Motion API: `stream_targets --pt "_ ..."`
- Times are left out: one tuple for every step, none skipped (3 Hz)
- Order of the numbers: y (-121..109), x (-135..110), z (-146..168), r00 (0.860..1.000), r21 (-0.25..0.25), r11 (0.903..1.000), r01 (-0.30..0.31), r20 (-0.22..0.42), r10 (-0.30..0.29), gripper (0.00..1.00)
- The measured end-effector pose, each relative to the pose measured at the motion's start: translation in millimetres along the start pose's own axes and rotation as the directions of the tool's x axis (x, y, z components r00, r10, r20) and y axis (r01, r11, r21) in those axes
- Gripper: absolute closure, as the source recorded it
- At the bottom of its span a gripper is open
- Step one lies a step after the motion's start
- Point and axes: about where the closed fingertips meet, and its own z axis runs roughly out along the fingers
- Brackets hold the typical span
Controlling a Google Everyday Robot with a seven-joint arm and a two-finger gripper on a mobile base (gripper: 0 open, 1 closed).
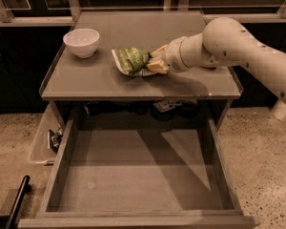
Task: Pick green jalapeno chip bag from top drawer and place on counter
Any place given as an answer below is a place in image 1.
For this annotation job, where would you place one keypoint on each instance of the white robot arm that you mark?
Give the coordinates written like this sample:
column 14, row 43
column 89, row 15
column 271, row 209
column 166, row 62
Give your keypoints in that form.
column 224, row 42

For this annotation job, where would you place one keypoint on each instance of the metal railing frame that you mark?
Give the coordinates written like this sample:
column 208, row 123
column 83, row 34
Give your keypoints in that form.
column 47, row 13

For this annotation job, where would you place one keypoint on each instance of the black bar handle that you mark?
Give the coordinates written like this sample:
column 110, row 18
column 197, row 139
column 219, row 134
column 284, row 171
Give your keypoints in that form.
column 15, row 208

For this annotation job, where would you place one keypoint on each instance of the green jalapeno chip bag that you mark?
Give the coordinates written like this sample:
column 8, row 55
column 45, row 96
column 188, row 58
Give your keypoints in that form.
column 132, row 61

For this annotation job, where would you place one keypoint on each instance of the grey counter cabinet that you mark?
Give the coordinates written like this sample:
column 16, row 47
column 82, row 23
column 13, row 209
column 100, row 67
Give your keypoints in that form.
column 96, row 78

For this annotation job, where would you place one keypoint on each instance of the grey open top drawer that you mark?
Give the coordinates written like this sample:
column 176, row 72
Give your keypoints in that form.
column 129, row 171

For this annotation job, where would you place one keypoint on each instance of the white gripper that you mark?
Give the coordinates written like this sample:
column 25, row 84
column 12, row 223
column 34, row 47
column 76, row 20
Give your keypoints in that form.
column 173, row 57

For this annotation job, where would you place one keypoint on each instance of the white ceramic bowl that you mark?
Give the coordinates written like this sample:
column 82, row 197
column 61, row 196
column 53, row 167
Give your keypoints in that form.
column 82, row 42

